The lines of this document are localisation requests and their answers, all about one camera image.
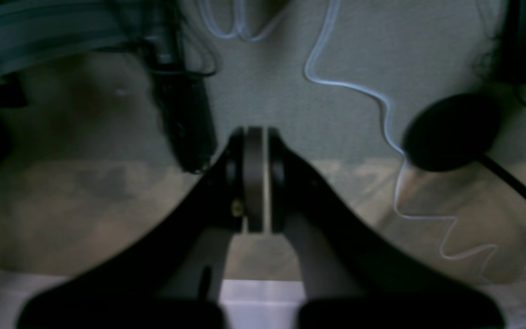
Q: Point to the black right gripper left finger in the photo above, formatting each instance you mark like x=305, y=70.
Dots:
x=169, y=279

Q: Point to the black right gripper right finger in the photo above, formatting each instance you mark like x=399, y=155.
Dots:
x=353, y=278

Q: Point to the black round foot with cable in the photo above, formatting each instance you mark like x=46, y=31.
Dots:
x=454, y=132

